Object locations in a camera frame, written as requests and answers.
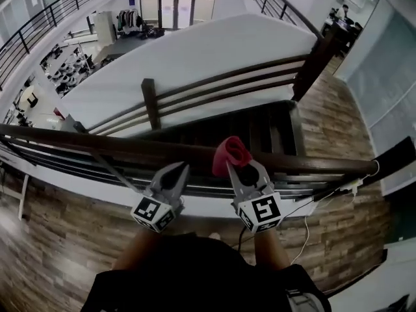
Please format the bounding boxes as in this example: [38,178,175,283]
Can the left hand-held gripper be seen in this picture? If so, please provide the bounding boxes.
[130,161,190,234]

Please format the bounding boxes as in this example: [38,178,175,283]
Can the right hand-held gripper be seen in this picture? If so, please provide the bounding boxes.
[226,162,282,235]

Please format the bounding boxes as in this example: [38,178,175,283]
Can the red cloth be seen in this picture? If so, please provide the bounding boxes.
[211,135,254,177]

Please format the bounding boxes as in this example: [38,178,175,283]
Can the dark wooden handrail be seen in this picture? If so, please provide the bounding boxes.
[0,123,380,177]

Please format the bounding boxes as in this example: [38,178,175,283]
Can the person's right forearm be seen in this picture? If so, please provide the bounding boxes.
[253,231,290,268]

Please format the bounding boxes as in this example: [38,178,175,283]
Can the person's left forearm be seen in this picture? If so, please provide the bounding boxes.
[112,229,162,271]

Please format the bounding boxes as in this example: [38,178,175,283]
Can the black metal stair railing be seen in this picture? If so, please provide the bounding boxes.
[247,0,326,40]

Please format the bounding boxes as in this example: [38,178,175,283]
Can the black metal balcony railing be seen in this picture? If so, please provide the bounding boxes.
[0,0,113,90]

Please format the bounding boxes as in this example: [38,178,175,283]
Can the dark wooden staircase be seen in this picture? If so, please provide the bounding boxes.
[129,99,306,157]

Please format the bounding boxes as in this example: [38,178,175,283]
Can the person's black clothing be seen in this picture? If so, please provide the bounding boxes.
[79,234,332,312]

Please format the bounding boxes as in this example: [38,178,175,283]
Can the white power strip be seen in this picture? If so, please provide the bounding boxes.
[337,179,364,194]

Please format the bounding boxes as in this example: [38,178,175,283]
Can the dark wooden stair rails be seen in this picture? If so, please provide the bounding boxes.
[86,52,313,136]

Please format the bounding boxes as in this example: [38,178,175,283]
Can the grey waist bag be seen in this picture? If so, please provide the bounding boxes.
[285,287,326,312]

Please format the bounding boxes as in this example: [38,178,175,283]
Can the red top table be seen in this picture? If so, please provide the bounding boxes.
[0,169,31,221]

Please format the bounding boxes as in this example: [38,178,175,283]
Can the row of white round machines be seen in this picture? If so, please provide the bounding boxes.
[40,42,95,96]

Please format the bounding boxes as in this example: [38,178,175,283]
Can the frosted glass partition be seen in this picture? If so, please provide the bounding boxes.
[334,0,416,196]

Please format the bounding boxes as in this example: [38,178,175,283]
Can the round white table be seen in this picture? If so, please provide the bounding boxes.
[24,84,40,109]

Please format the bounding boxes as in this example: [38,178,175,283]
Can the clothes rack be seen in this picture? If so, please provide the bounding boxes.
[116,8,144,34]

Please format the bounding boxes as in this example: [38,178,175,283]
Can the white cabinet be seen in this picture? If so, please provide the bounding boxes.
[93,10,117,46]

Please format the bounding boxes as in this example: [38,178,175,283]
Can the glass entrance doors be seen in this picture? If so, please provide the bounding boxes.
[138,0,218,31]

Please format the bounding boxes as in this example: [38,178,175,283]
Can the office desk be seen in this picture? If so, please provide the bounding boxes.
[320,3,365,60]

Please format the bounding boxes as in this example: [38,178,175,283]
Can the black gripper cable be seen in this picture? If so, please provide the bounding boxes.
[237,224,257,252]

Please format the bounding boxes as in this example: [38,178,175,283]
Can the white charger cable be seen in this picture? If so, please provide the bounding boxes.
[290,214,309,266]

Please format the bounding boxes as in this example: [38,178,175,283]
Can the short dark wooden post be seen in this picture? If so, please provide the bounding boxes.
[140,78,163,131]

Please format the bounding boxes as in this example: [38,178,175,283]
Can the white looped cable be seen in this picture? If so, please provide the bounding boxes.
[363,160,380,179]

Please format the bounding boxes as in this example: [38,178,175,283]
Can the tall dark wooden post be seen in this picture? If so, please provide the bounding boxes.
[291,21,342,103]

